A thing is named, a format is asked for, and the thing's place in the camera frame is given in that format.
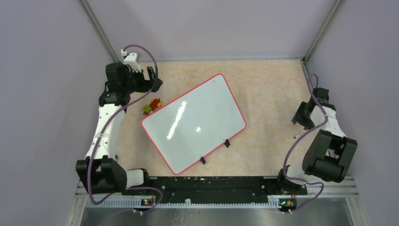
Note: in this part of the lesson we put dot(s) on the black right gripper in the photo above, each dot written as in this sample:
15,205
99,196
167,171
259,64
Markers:
298,117

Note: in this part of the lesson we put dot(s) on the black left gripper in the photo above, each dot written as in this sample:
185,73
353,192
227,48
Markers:
152,85

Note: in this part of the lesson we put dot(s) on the pink framed whiteboard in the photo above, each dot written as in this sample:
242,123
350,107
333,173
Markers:
195,123

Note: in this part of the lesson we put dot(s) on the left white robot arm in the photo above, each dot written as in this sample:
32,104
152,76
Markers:
99,171

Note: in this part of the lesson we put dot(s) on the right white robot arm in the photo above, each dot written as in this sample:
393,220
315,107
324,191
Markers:
330,154

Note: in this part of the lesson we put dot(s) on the red yellow toy brick car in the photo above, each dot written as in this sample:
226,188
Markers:
155,103

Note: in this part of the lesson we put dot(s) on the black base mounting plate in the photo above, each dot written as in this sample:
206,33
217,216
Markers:
217,190

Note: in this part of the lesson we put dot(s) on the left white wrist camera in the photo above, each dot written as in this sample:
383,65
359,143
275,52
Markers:
128,57

